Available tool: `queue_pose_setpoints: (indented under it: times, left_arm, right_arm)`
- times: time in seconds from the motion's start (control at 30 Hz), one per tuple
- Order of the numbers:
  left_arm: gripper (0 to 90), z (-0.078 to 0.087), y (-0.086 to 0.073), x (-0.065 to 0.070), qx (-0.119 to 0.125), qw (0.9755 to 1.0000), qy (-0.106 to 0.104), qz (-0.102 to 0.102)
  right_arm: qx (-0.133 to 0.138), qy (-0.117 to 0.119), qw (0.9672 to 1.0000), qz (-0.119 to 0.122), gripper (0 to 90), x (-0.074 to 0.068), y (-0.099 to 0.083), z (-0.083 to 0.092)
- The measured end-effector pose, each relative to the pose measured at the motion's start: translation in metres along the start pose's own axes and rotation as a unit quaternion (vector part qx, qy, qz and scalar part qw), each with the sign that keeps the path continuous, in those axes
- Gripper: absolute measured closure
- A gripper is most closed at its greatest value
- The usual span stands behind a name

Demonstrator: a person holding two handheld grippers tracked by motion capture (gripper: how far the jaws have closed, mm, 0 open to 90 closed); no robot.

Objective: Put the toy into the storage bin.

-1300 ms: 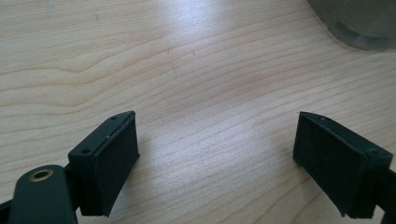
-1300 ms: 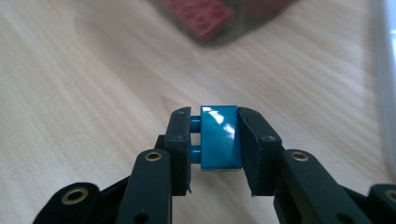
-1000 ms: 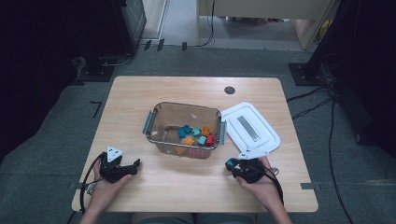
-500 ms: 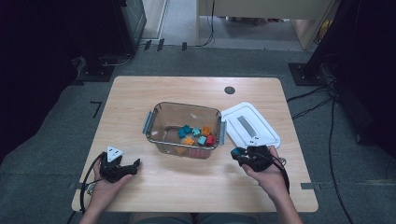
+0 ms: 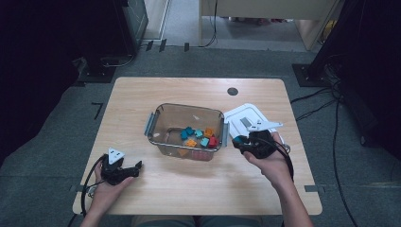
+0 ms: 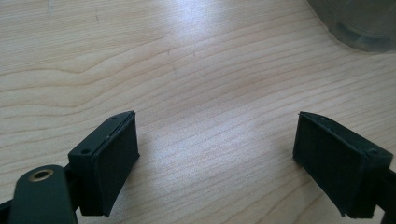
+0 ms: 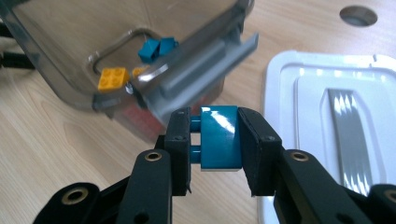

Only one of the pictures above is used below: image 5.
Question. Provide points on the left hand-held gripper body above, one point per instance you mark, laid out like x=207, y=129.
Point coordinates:
x=113, y=171

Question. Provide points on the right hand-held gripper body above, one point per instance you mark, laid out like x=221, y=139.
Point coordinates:
x=261, y=145

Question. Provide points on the shiny light blue toy block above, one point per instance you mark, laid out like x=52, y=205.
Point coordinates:
x=198, y=133
x=238, y=139
x=205, y=142

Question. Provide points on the white box lid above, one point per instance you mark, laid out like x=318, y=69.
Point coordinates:
x=239, y=114

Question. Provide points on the square red toy block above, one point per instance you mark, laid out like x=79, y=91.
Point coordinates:
x=213, y=142

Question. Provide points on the teal toy block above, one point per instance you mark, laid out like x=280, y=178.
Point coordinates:
x=189, y=130
x=184, y=135

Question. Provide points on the clear grey storage box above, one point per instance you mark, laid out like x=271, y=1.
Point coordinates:
x=173, y=118

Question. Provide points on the person's left hand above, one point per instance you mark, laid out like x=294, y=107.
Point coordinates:
x=105, y=197

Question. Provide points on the person's right hand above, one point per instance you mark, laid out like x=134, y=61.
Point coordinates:
x=275, y=170

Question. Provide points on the grey tape strip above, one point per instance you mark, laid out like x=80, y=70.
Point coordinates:
x=77, y=188
x=313, y=188

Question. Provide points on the round grey table grommet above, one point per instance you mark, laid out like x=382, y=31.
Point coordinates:
x=232, y=91

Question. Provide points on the black stand base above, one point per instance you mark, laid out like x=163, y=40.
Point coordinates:
x=94, y=75
x=307, y=76

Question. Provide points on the black curtain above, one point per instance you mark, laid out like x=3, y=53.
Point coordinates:
x=372, y=63
x=38, y=63

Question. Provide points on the yellow object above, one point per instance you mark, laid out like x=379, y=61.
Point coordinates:
x=329, y=30

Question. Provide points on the dark cabinet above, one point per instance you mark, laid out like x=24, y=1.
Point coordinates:
x=135, y=25

